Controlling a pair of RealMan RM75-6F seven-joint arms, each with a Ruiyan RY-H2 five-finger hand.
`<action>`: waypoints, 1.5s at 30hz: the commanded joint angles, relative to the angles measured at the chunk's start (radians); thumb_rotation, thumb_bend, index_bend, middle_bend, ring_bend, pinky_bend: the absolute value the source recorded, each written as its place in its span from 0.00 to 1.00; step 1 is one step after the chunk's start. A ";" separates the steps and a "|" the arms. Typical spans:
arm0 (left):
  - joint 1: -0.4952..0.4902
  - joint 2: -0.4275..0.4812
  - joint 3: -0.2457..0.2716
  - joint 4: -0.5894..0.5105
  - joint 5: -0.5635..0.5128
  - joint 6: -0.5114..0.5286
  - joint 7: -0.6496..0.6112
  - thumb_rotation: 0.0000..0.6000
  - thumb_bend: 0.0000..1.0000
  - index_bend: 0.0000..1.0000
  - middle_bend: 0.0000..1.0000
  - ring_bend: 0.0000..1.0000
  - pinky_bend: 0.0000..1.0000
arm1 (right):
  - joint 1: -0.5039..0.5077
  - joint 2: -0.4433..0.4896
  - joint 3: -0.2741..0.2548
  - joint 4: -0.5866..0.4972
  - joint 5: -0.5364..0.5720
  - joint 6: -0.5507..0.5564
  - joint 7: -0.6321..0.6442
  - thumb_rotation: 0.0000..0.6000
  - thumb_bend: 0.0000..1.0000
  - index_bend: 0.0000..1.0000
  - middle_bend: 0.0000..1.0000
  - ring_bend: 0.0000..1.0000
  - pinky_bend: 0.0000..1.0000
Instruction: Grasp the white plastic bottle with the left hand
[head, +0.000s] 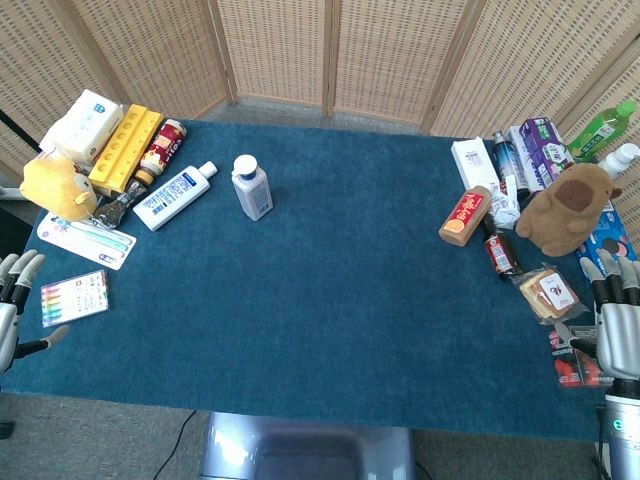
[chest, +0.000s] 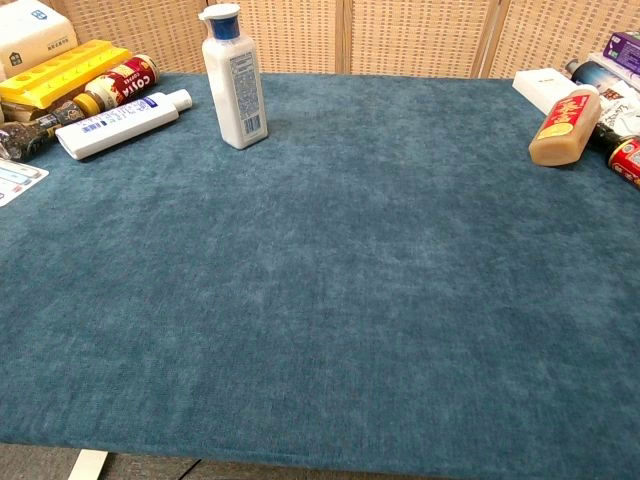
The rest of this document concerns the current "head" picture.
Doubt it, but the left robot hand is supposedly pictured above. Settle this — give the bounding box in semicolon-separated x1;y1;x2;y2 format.
0;249;71;374

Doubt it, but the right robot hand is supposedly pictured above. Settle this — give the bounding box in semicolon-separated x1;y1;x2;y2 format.
553;248;640;382

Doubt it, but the white plastic bottle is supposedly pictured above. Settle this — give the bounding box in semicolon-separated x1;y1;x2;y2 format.
230;154;274;222

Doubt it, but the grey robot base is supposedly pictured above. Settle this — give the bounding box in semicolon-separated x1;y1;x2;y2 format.
198;411;417;480

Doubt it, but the dark sauce bottle red label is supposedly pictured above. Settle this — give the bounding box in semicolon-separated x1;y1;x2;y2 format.
480;214;524;282

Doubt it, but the white small bottle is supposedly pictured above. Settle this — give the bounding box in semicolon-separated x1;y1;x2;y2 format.
597;142;640;178

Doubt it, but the green drink bottle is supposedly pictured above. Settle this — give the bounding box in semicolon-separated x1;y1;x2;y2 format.
566;98;639;165

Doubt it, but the white lotion bottle blue label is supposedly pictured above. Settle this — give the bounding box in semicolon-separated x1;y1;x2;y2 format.
132;161;219;232

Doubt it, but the red coffee drink bottle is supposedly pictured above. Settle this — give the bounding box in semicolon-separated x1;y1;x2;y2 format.
133;118;188;186

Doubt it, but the red black snack packet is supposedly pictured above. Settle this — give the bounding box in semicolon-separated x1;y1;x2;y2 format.
548;324;614;389

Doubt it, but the coloured marker pen set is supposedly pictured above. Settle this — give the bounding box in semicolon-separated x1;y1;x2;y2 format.
39;269;110;329

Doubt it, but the clear packet of biscuits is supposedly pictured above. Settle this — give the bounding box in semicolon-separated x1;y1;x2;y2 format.
512;262;591;327

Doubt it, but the blue cookie box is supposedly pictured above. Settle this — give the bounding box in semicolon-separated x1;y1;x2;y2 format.
577;199;640;291

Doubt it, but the toothbrush blister pack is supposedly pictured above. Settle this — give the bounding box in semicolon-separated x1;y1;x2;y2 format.
36;211;138;272

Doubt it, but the brown capybara plush toy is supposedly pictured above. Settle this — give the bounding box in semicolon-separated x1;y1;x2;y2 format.
515;163;623;258

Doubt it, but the yellow plush toy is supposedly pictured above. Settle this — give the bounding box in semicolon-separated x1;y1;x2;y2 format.
19;154;98;222

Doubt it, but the dark patterned snack packet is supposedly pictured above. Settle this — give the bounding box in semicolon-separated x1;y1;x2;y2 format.
92;179;148;230

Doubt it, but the crumpled white wrapper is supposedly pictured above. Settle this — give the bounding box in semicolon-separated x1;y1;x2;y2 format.
487;174;523;231

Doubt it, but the brown box red label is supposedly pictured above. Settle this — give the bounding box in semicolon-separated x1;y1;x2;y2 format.
438;185;494;248

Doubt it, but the purple-green box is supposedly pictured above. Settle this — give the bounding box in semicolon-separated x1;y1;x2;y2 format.
506;117;575;193

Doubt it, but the blue-white tube package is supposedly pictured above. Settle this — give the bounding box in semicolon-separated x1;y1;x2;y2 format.
491;130;531;202

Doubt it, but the yellow box with holes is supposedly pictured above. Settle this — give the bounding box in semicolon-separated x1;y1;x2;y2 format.
88;103;165;197

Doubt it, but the white tissue pack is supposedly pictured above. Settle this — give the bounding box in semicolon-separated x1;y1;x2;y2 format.
39;88;125;165

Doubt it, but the white rectangular carton box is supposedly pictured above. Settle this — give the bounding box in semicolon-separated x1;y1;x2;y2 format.
450;136;502;192

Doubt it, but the blue table cloth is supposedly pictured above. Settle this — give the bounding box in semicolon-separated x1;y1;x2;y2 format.
0;118;640;444

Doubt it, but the woven folding screen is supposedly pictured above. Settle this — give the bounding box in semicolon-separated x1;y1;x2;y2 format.
0;0;640;187

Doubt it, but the black cable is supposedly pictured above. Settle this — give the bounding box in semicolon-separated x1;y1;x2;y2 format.
152;409;198;480

